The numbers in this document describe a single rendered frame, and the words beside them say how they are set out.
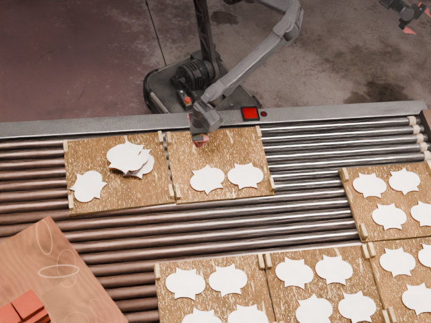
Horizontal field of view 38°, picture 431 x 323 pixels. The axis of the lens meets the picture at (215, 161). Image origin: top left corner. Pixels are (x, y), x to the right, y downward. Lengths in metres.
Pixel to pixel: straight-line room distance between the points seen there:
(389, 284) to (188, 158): 0.94
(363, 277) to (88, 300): 1.03
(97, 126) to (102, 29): 1.79
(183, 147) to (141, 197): 0.30
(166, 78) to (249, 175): 1.39
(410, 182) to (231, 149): 0.77
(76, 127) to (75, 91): 1.35
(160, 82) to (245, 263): 1.69
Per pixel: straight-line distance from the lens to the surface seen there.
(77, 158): 2.63
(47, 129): 2.76
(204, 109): 2.42
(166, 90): 3.78
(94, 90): 4.09
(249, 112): 2.83
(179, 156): 2.64
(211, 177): 2.58
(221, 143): 2.70
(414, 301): 2.54
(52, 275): 2.27
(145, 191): 2.54
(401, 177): 2.81
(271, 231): 2.53
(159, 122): 2.76
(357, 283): 2.50
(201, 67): 3.68
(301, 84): 4.29
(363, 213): 2.66
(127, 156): 2.54
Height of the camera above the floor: 3.09
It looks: 55 degrees down
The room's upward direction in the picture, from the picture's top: 11 degrees clockwise
